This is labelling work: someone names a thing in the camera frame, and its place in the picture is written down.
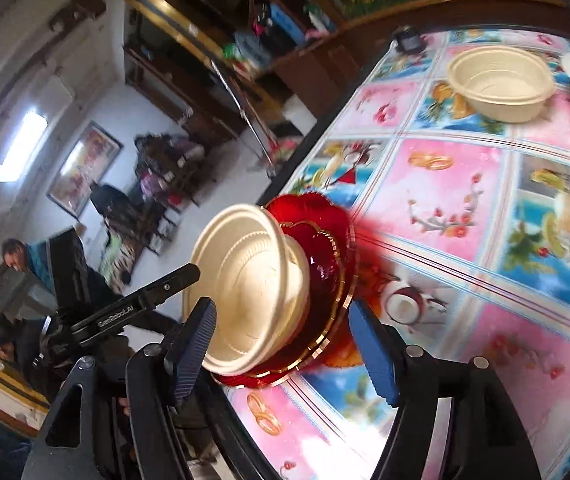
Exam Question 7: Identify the framed wall picture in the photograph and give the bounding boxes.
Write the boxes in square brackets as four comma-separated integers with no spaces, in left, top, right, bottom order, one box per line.
[47,121,124,219]

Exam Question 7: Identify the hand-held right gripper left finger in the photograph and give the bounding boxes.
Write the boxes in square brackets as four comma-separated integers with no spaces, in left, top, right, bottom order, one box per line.
[22,297,218,480]

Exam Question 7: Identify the red ribbed plastic bowl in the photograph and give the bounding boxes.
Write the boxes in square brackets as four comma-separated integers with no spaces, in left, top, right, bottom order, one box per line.
[215,191,359,390]

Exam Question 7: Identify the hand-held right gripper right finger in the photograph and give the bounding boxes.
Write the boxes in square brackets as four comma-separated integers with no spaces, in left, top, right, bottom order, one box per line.
[349,299,540,480]

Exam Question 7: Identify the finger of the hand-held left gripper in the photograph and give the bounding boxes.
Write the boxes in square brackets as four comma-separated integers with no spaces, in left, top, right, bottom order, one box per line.
[70,263,200,348]

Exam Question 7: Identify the blue plastic container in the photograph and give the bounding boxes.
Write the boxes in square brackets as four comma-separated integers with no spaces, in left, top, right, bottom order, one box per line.
[267,2,296,36]

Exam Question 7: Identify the small black device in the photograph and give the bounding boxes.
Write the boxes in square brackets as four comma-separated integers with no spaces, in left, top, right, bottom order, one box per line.
[395,26,426,54]

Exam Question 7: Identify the chrome metal stand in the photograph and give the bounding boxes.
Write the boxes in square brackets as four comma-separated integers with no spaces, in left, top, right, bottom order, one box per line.
[212,57,276,177]

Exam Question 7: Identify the wooden chair with clothes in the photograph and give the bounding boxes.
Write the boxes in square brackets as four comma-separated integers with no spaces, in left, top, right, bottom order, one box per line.
[132,132,206,213]

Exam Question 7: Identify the wooden cabinet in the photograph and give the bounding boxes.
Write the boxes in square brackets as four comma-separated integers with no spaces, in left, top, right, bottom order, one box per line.
[245,30,366,126]

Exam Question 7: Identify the red scalloped plate with sticker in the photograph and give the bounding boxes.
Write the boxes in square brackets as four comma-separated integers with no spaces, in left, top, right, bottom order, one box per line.
[245,227,346,376]

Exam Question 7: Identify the beige plastic bowl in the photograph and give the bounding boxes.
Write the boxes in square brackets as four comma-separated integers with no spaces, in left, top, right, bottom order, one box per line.
[447,45,556,124]
[183,203,312,376]

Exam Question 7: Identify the ceiling light panel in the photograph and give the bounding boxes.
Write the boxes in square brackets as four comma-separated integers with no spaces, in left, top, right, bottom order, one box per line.
[0,110,48,182]

